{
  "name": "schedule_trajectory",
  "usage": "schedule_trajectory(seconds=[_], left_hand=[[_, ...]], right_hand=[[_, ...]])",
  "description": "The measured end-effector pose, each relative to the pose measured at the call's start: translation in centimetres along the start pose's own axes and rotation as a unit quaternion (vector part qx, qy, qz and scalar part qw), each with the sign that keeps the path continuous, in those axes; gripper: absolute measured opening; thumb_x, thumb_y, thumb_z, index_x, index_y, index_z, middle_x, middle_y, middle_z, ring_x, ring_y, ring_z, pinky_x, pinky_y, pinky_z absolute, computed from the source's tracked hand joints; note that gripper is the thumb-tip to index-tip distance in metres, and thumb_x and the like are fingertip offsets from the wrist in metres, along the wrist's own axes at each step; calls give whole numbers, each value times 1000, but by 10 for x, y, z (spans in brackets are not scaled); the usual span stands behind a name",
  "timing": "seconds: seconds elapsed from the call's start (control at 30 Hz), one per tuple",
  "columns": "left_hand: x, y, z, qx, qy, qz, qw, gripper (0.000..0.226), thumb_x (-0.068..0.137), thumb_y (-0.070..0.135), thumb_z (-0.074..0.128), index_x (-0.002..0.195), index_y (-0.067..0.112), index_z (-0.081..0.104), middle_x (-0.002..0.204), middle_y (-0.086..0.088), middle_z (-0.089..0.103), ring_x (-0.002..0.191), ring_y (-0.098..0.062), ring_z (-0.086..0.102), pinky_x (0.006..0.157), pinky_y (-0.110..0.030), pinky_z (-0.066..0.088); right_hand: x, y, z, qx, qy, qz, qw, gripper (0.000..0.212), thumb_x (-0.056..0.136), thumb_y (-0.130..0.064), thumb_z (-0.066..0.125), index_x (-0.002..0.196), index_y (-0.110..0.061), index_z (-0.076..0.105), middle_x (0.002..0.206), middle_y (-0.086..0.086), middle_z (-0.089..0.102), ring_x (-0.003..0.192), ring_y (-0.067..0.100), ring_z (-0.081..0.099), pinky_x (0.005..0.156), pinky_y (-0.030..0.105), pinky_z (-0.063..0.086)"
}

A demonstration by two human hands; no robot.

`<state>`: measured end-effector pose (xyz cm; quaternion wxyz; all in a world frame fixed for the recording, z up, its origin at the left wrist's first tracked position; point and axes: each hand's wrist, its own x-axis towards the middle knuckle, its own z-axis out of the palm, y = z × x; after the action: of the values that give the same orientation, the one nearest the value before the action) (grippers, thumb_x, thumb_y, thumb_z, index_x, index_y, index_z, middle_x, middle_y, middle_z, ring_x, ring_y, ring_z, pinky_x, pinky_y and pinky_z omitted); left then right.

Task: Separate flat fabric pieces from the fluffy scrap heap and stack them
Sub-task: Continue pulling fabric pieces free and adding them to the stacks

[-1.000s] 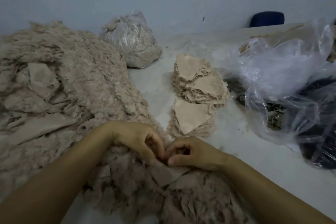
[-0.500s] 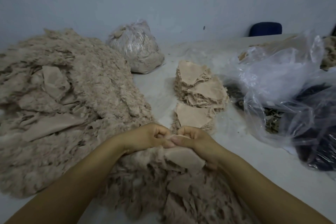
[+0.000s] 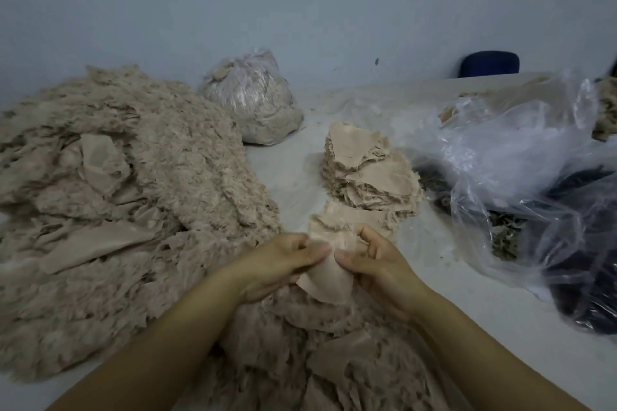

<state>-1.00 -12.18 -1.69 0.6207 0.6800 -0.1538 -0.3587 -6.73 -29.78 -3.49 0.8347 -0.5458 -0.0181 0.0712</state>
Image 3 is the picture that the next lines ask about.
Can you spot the person's left hand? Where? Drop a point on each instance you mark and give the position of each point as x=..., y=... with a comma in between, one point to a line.
x=270, y=266

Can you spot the person's right hand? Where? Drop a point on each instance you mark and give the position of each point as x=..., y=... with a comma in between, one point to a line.
x=388, y=276

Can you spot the beige scrap strips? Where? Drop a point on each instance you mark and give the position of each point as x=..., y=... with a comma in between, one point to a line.
x=328, y=358

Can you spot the stack of sorted beige pieces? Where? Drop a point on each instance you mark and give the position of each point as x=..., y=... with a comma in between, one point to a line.
x=333, y=180

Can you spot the large pile beige fabric scraps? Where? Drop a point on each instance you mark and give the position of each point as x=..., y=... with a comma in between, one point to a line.
x=116, y=204

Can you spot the person's right forearm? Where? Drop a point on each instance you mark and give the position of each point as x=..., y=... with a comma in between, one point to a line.
x=497, y=363

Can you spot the person's left forearm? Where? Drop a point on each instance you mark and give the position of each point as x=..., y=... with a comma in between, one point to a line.
x=145, y=358

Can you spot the beige fur pile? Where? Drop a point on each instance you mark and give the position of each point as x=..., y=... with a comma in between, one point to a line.
x=607, y=107

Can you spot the clear bag of beige scraps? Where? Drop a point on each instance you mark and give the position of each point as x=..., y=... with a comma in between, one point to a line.
x=253, y=98

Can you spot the large clear plastic bag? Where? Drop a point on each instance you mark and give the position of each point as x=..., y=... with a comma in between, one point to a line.
x=506, y=146

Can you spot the blue chair back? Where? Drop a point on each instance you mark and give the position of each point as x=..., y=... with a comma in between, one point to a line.
x=489, y=64

